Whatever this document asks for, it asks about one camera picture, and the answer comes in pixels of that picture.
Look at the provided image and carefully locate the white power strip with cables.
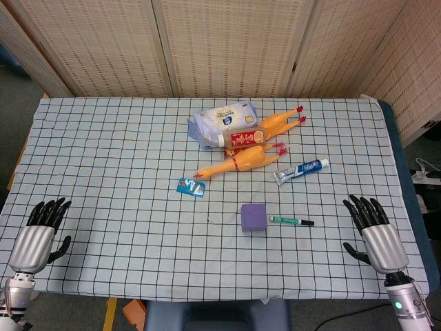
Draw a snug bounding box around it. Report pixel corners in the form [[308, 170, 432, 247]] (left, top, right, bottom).
[[411, 157, 441, 183]]

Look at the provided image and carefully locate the orange object on floor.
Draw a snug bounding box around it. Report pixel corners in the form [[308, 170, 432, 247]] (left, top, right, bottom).
[[123, 299, 149, 325]]

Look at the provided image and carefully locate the small blue sachet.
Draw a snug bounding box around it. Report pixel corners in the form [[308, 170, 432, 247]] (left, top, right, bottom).
[[176, 177, 207, 199]]

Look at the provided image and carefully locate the beige folding screen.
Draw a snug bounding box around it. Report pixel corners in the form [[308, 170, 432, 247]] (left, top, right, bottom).
[[0, 0, 441, 146]]

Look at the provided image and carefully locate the blue white toothpaste tube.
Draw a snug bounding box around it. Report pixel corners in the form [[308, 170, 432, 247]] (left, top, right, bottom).
[[273, 158, 330, 187]]

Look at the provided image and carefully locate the pale blue snack bag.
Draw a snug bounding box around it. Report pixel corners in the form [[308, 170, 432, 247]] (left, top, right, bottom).
[[187, 99, 259, 152]]

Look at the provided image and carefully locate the green black marker pen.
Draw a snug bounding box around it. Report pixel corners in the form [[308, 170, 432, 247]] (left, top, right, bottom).
[[268, 215, 315, 228]]

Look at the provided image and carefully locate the blue padded robot base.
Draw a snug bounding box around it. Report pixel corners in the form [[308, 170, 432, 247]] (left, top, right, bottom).
[[143, 298, 292, 331]]

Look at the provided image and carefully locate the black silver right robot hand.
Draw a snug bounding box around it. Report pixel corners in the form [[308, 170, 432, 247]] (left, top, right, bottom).
[[342, 194, 410, 275]]

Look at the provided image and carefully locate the checked light blue tablecloth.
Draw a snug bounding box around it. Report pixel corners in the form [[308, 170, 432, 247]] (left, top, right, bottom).
[[0, 96, 430, 303]]

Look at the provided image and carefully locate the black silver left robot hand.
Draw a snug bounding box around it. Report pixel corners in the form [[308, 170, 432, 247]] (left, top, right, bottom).
[[8, 197, 72, 274]]

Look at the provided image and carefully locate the purple foam cube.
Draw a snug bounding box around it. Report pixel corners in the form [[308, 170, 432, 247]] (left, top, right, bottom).
[[240, 203, 268, 235]]

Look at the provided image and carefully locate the brown drink bottle red label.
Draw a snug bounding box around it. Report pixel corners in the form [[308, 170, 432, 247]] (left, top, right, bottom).
[[216, 126, 267, 149]]

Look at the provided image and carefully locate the yellow rubber chicken toy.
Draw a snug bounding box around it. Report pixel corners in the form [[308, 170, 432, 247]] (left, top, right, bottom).
[[224, 106, 307, 159], [192, 141, 289, 181]]

